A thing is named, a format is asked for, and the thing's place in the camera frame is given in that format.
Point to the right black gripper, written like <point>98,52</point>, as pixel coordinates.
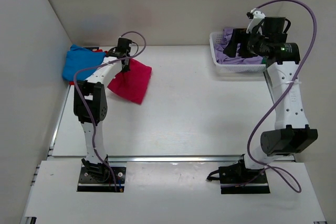
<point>237,37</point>

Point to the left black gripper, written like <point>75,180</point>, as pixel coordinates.
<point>126,68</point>

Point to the magenta t shirt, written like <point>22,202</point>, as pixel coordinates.
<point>132,85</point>

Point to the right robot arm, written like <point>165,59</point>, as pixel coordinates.
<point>292,133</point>

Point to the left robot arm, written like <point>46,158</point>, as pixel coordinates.
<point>90,106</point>

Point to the lavender t shirt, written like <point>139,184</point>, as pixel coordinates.
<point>222,47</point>

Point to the white plastic basket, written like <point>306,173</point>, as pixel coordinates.
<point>215,38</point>

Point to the blue folded t shirt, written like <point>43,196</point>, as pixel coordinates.
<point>78,62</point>

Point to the red folded t shirt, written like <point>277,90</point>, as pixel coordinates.
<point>98,50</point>

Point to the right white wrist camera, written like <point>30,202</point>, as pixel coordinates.
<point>256,19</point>

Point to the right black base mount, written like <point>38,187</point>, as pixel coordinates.
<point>236,179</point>

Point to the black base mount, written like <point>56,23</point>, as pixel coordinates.
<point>236,179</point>
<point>97,178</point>

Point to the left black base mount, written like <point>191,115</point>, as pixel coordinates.
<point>97,178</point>

